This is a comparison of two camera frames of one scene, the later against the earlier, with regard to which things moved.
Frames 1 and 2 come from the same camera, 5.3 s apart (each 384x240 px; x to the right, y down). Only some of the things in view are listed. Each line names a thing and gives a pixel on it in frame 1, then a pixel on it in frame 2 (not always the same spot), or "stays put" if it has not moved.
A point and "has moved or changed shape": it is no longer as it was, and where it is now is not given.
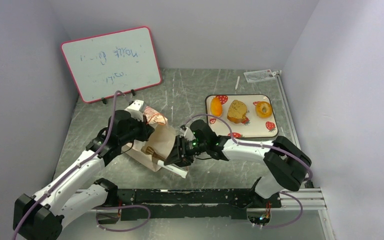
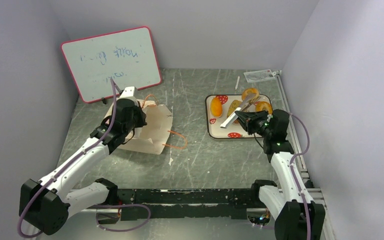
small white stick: [238, 80] stays put
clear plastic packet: [259, 75] stays put
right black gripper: [178, 153] → [251, 121]
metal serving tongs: [174, 168] → [248, 102]
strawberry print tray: [249, 115] stays put
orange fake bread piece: [216, 107] stays put
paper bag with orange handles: [159, 145] has moved or changed shape
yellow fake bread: [237, 111] stays put
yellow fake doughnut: [259, 108] stays put
